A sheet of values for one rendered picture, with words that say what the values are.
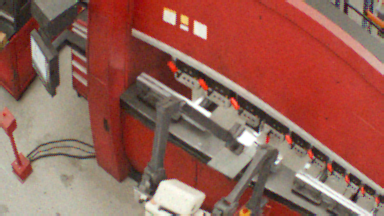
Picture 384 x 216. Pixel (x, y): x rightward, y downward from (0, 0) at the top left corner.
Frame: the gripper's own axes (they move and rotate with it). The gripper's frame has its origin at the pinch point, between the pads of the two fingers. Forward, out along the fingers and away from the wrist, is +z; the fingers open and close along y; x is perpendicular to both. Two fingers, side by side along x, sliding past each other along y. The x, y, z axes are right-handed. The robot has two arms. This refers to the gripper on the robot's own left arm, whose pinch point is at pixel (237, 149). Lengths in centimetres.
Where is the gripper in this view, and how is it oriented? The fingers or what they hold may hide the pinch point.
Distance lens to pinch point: 422.8
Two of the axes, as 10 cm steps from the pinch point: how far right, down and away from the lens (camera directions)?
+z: 2.7, 3.1, 9.1
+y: -7.8, -4.9, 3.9
